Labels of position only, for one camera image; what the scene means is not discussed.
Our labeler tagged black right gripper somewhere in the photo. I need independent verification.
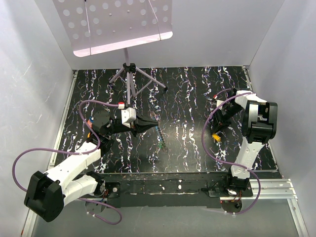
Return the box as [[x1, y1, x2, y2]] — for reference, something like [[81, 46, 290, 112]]
[[211, 103, 243, 133]]

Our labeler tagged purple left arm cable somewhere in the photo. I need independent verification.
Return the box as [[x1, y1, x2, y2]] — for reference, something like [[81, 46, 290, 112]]
[[12, 100, 123, 225]]

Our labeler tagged yellow capped key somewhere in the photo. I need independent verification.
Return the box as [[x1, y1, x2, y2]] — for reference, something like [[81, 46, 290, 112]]
[[212, 133, 221, 142]]

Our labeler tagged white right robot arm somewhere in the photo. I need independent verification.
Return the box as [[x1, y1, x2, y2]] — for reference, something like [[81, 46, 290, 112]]
[[212, 88, 278, 196]]

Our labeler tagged white perforated music stand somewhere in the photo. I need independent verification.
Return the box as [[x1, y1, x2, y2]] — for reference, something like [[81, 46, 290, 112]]
[[53, 0, 173, 101]]

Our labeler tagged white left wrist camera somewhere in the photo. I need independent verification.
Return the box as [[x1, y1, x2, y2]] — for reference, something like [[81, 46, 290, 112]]
[[118, 102, 136, 128]]

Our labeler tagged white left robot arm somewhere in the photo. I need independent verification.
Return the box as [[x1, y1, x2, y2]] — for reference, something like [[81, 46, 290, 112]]
[[24, 108, 158, 222]]

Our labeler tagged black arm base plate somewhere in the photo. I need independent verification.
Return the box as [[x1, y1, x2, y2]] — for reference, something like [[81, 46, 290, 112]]
[[83, 170, 250, 209]]

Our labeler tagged orange blue toy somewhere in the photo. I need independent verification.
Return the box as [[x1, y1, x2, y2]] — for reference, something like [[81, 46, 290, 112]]
[[87, 117, 94, 128]]

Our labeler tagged aluminium rail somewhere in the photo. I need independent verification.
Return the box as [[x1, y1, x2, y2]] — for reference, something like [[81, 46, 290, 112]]
[[219, 178, 309, 237]]

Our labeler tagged green capped key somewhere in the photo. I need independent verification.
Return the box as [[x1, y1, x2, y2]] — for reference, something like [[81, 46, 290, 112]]
[[158, 142, 166, 150]]

